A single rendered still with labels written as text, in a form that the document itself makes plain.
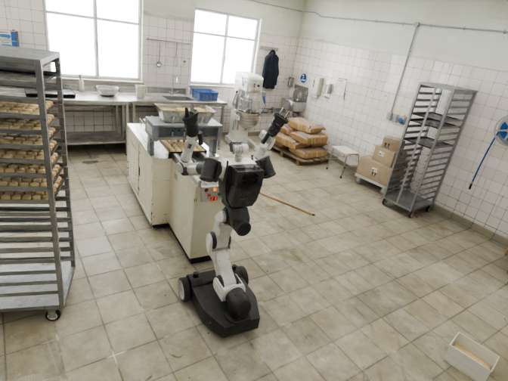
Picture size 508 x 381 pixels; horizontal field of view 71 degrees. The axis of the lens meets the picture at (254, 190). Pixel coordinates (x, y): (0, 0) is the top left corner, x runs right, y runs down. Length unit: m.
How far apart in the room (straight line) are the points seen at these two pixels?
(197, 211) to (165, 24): 4.20
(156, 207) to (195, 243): 0.72
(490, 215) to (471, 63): 2.09
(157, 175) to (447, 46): 4.44
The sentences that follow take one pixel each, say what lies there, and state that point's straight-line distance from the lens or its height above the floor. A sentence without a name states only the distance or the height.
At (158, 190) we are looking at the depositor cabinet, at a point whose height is 0.49.
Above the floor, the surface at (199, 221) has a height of 0.48.
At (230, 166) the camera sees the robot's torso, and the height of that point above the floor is 1.28.
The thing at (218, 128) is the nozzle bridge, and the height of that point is 1.15.
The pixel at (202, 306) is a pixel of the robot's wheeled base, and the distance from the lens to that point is 2.88.
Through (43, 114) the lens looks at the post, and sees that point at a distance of 2.36.
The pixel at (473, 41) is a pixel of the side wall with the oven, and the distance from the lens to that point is 5.98.
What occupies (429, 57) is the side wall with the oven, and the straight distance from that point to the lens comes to 6.24.
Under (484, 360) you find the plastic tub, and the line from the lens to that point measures 3.55.
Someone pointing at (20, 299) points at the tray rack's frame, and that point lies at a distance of 3.14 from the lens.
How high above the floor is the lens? 2.12
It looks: 24 degrees down
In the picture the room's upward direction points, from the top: 9 degrees clockwise
